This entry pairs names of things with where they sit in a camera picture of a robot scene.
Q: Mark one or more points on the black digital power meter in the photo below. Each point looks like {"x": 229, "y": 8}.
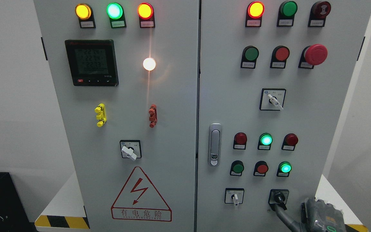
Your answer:
{"x": 92, "y": 62}

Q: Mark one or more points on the black rotary knob switch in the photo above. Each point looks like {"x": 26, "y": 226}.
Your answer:
{"x": 278, "y": 198}

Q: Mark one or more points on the green push button lower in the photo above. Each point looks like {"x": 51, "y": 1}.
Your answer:
{"x": 237, "y": 168}

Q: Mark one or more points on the red terminal block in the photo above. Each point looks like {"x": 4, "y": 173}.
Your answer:
{"x": 153, "y": 116}

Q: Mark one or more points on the red-orange indicator lamp left door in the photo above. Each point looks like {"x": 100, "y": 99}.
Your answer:
{"x": 146, "y": 15}

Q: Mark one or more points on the dark red lamp left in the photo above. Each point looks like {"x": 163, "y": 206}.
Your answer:
{"x": 240, "y": 140}

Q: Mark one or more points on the yellow terminal block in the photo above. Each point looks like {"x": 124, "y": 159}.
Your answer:
{"x": 101, "y": 115}

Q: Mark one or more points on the green lit indicator lamp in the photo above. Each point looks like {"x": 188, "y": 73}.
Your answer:
{"x": 116, "y": 15}

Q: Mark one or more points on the small white selector switch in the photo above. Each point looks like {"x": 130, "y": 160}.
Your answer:
{"x": 234, "y": 196}

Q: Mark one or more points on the green lit lamp middle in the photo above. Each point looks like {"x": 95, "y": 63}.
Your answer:
{"x": 265, "y": 141}

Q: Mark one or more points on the white selector switch left door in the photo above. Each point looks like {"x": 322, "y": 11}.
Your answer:
{"x": 130, "y": 149}

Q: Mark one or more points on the silver door handle lock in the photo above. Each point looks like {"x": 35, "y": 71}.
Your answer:
{"x": 214, "y": 144}

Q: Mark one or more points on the dark red lamp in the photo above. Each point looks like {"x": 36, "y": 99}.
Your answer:
{"x": 240, "y": 140}
{"x": 289, "y": 142}

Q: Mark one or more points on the white selector switch upper right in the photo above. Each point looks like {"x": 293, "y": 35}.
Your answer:
{"x": 272, "y": 99}

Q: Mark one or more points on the red lit lamp right door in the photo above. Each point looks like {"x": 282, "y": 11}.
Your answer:
{"x": 254, "y": 13}

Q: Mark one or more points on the red electric hazard sticker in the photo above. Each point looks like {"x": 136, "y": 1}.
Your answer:
{"x": 140, "y": 200}

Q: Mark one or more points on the grey electrical cabinet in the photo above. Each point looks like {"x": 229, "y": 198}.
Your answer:
{"x": 198, "y": 46}

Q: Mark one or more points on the green lit lamp lower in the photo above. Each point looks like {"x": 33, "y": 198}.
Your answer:
{"x": 284, "y": 169}

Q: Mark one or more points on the yellow indicator lamp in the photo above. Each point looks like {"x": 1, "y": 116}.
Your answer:
{"x": 85, "y": 15}

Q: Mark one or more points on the white glowing lamp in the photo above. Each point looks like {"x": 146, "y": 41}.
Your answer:
{"x": 149, "y": 64}

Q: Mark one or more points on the green push button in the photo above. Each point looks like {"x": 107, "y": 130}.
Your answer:
{"x": 249, "y": 57}
{"x": 237, "y": 168}

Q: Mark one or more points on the red push button lower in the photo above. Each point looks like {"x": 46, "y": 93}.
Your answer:
{"x": 260, "y": 169}

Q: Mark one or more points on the red emergency stop button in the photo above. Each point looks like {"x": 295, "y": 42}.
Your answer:
{"x": 313, "y": 55}

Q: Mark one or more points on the black box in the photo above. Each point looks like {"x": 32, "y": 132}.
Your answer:
{"x": 12, "y": 214}

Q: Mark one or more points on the red push button upper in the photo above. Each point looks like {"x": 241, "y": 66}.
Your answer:
{"x": 279, "y": 57}

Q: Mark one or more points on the red push button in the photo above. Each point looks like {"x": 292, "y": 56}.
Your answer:
{"x": 279, "y": 57}
{"x": 260, "y": 169}

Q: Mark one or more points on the dark green indicator lamp top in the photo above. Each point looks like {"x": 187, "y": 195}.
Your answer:
{"x": 286, "y": 14}

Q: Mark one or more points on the green push button upper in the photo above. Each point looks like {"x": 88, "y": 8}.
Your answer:
{"x": 249, "y": 57}

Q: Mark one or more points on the dark red lamp right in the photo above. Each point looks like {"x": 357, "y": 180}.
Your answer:
{"x": 289, "y": 142}

